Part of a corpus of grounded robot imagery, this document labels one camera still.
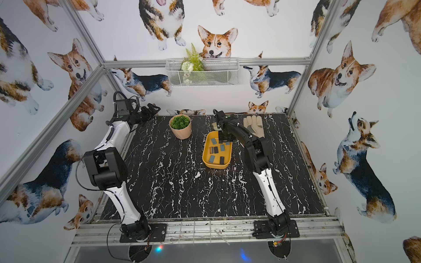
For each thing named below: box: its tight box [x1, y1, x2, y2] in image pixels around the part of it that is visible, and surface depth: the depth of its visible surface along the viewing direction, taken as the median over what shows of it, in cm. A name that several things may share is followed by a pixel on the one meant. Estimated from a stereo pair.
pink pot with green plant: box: [168, 113, 192, 140], surface depth 105 cm
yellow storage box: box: [202, 130, 233, 170], surface depth 102 cm
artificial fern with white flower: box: [180, 42, 206, 85], surface depth 85 cm
